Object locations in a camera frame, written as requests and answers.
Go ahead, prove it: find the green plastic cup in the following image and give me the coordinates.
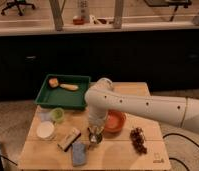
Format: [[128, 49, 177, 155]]
[[50, 108, 64, 123]]

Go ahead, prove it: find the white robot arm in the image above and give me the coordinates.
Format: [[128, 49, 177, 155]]
[[85, 78, 199, 134]]

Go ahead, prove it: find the toy bread roll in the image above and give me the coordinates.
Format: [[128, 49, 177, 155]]
[[48, 78, 59, 88]]

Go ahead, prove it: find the black office chair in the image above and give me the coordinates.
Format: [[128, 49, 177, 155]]
[[1, 0, 36, 16]]

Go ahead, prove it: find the wooden block eraser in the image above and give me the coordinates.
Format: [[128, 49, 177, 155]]
[[58, 128, 81, 152]]

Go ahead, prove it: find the toy grape bunch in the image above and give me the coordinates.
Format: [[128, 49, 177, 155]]
[[130, 127, 147, 155]]

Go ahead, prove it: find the red object on shelf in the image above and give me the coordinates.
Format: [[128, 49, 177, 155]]
[[73, 18, 85, 25]]

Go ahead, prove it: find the orange bowl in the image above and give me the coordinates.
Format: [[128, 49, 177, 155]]
[[104, 110, 126, 133]]

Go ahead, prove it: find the green plastic tray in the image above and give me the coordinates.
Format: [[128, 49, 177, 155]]
[[35, 74, 91, 110]]

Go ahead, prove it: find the blue sponge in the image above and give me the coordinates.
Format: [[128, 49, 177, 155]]
[[72, 142, 86, 167]]

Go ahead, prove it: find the black cable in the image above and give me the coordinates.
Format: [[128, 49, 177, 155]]
[[162, 132, 199, 171]]

